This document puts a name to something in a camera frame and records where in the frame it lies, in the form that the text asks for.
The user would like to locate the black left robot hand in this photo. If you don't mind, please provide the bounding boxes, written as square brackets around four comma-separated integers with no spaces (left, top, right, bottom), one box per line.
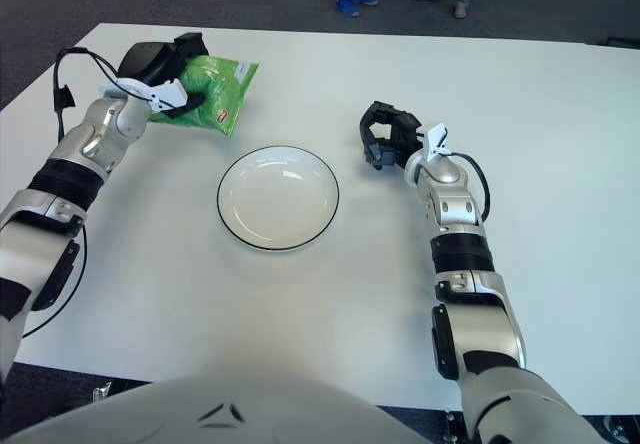
[117,32,211,120]

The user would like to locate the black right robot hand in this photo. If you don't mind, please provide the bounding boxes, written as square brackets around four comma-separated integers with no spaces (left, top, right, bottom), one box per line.
[358,100,424,170]

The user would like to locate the green snack bag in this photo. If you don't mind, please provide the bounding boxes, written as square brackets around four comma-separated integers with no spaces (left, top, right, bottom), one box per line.
[149,53,260,139]

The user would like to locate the white plate black rim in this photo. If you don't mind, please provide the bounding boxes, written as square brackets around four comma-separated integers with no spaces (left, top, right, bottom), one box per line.
[216,145,341,253]

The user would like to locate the grey robot torso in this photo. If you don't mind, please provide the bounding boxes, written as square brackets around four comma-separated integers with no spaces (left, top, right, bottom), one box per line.
[0,363,466,444]

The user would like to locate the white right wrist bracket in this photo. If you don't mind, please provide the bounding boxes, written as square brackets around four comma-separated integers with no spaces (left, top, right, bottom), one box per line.
[417,122,450,160]

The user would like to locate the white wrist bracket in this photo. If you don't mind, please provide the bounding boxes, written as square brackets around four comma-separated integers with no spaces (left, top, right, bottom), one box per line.
[417,122,450,160]
[98,77,189,115]

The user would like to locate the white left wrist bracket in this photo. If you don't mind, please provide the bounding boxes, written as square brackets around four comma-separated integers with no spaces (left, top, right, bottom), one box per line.
[98,77,189,115]

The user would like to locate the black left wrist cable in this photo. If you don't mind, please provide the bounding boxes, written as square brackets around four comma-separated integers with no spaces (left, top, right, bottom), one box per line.
[52,46,166,138]

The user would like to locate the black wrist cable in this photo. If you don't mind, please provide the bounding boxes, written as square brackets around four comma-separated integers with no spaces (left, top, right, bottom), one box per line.
[447,151,492,223]
[52,46,166,138]

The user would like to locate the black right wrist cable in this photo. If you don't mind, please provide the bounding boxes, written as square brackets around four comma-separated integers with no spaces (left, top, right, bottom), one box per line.
[447,151,492,223]

